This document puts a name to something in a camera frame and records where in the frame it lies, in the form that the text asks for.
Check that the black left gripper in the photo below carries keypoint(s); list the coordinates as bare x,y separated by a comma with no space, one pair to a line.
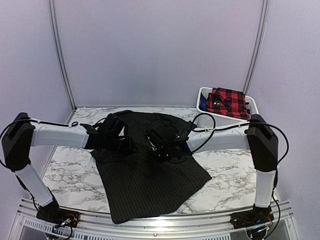
127,150

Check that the black pinstriped long sleeve shirt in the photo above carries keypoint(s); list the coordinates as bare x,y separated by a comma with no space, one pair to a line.
137,189

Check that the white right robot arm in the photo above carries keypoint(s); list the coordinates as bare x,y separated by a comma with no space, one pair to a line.
254,135

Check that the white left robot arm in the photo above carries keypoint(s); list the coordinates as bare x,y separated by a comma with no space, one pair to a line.
17,139

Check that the white plastic bin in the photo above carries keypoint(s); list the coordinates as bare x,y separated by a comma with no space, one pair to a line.
207,119

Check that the blue plaid shirt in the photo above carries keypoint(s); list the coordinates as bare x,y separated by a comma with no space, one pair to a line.
203,104

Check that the red black plaid shirt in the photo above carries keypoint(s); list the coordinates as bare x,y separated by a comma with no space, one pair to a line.
228,102

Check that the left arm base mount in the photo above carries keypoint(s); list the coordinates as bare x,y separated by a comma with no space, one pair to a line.
59,216

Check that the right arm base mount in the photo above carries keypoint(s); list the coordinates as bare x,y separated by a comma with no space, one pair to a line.
259,214

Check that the aluminium front frame rail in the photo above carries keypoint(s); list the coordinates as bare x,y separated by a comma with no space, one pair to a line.
99,226

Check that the left aluminium corner post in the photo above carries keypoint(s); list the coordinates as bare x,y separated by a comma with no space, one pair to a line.
59,53

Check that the aluminium corner post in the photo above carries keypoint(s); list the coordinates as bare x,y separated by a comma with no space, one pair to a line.
59,53
259,40

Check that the right aluminium corner post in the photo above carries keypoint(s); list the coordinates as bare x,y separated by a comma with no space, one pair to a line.
259,40

